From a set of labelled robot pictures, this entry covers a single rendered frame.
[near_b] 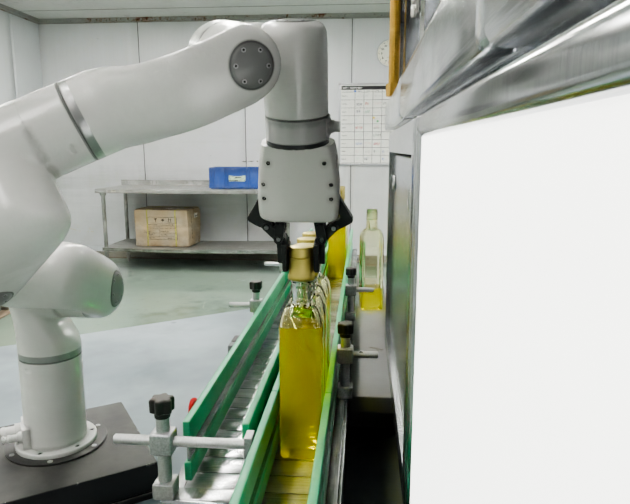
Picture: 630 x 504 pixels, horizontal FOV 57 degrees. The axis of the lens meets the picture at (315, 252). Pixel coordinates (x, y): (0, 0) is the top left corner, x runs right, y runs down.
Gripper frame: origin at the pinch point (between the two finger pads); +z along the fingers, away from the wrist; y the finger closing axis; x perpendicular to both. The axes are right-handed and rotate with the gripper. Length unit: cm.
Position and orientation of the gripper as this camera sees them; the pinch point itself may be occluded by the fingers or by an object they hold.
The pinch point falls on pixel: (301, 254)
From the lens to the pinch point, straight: 75.7
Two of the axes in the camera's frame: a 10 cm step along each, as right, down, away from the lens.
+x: -0.9, 4.2, -9.0
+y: -10.0, -0.2, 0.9
